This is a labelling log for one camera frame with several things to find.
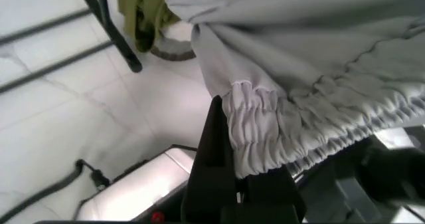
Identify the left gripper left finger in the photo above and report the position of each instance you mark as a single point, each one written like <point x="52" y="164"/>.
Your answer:
<point x="209" y="171"/>

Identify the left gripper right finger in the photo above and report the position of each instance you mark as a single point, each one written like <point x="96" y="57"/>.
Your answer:
<point x="275" y="190"/>

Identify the pale grey shorts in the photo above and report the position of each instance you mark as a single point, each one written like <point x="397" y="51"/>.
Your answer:
<point x="299" y="51"/>

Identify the green shirt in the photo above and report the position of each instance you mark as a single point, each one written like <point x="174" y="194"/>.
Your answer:
<point x="129" y="11"/>

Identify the white laundry basket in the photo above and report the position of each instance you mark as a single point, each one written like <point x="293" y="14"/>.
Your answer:
<point x="172" y="48"/>

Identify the black clothes rack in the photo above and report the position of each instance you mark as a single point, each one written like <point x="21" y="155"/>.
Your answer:
<point x="116" y="38"/>

